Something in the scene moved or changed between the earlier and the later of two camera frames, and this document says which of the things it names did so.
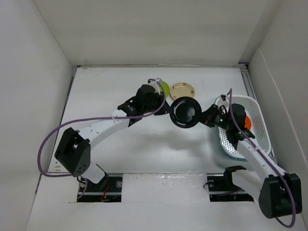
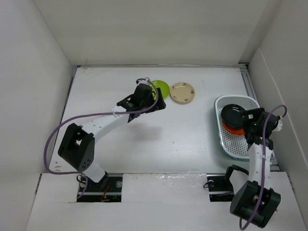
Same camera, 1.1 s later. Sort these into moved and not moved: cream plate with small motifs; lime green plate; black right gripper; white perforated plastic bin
Moved: black right gripper
Not moved: lime green plate; white perforated plastic bin; cream plate with small motifs
